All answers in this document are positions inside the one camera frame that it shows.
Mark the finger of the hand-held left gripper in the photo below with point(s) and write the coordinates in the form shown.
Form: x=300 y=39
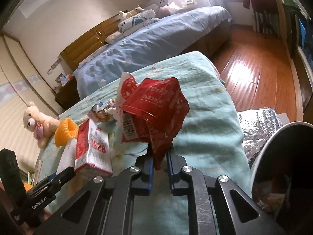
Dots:
x=61 y=176

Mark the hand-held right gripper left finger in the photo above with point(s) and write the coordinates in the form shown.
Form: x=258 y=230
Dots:
x=149 y=173

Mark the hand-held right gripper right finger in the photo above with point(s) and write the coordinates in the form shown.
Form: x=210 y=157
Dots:
x=172 y=176

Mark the short orange foam net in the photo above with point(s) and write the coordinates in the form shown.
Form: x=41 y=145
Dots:
x=61 y=134

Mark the red white carton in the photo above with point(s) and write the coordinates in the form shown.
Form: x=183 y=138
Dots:
x=91 y=146

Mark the red snack bag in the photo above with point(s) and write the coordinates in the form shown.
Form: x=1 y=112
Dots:
x=159 y=107

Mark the blue white wrapper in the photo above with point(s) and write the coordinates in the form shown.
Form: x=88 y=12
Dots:
x=101 y=111

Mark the white red snack wrapper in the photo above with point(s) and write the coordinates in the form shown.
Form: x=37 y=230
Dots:
x=127 y=85

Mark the black waste bin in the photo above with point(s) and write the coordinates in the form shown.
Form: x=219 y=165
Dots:
x=288 y=164

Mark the pink patterned card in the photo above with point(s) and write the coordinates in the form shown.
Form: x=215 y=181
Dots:
x=39 y=167

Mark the cream teddy bear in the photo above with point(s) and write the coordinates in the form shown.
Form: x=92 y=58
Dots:
x=36 y=122

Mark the dark wooden nightstand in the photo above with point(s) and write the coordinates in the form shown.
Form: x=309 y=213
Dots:
x=67 y=95

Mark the light green floral tablecloth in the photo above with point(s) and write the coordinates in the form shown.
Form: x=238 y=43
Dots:
x=207 y=102

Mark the white sliding closet door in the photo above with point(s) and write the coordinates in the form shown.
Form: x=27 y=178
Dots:
x=14 y=107

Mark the silver foil bag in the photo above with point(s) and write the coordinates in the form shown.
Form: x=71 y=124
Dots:
x=256 y=132

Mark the flat blue patterned pillow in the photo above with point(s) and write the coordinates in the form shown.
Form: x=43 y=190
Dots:
x=91 y=60

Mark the wooden headboard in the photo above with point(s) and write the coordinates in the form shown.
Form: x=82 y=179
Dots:
x=83 y=44

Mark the bed with blue sheet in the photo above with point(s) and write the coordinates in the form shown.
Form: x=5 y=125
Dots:
x=159 y=39

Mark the small white pillow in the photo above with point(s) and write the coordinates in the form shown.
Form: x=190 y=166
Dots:
x=113 y=38

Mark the blue white patterned pillows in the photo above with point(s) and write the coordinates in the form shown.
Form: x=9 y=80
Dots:
x=137 y=22

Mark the white yellow plush toy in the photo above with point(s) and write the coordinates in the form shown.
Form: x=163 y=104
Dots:
x=132 y=12

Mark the pink plush cushion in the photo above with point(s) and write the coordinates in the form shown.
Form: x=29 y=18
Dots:
x=171 y=7

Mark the dark television cabinet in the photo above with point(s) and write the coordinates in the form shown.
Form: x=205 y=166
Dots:
x=303 y=66

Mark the white printed cushion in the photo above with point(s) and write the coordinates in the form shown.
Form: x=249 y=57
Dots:
x=188 y=2

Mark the framed blue picture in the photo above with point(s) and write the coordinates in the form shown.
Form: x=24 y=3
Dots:
x=302 y=34

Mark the small photo frame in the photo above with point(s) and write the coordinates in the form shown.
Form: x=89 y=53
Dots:
x=61 y=79

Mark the wall switch panel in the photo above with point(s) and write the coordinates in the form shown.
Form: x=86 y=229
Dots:
x=53 y=66

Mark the grey crib bed rail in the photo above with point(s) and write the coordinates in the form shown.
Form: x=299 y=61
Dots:
x=159 y=1

